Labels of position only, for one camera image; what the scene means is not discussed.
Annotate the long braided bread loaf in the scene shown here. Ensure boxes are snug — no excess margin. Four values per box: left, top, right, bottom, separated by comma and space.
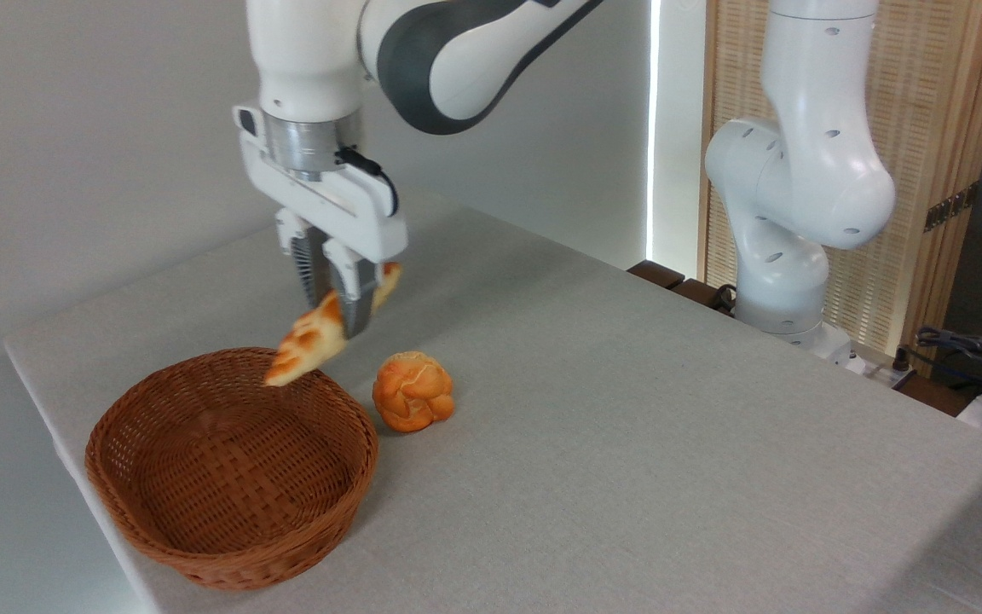
263, 263, 403, 388

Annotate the brown wicker basket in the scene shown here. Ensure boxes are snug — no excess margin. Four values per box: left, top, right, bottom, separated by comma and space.
84, 347, 380, 592

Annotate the black metal hinge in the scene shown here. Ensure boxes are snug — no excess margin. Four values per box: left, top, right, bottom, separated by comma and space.
923, 182, 980, 233

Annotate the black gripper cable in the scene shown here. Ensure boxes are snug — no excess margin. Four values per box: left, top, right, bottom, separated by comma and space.
336, 148, 400, 216

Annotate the dark brown wooden block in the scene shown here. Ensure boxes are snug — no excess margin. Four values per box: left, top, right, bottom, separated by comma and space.
670, 278, 737, 317
627, 260, 686, 291

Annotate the black cable bundle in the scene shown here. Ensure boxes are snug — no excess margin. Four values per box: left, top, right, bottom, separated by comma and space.
914, 326, 982, 403

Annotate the round knotted bread roll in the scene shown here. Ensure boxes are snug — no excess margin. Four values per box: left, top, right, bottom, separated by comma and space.
373, 351, 456, 433

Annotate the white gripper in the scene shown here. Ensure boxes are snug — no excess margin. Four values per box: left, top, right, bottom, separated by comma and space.
233, 104, 409, 339

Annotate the white power strip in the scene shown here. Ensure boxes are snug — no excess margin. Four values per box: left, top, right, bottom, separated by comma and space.
847, 348, 920, 391

